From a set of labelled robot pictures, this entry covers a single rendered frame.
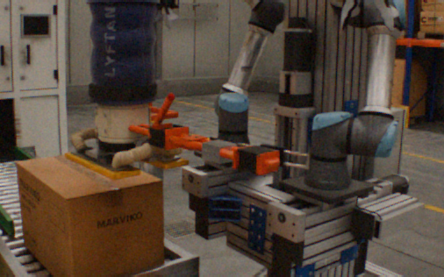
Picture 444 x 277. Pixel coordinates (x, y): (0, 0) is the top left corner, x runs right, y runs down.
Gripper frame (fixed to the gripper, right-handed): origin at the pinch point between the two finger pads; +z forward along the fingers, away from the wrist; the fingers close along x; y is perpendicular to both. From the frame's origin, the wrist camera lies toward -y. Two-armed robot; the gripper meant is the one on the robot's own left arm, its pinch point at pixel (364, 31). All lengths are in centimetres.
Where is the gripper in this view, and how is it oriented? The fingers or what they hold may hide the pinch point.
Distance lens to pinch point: 121.5
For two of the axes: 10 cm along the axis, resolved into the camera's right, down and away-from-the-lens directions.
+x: -6.0, -1.7, 7.8
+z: -0.2, 9.8, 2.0
